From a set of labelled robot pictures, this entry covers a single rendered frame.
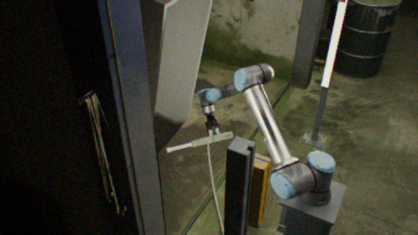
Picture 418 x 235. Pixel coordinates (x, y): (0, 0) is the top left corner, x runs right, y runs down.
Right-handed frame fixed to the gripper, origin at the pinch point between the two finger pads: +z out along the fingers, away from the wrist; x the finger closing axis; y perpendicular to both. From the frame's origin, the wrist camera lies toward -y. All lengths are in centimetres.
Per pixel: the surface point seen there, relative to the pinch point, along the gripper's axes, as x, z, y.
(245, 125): -50, 2, 80
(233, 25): -81, -105, 135
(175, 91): 17.5, -41.0, 22.5
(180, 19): 9, -85, -18
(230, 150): 37, -13, -173
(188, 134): 5, -3, 82
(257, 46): -100, -77, 129
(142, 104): 53, -31, -127
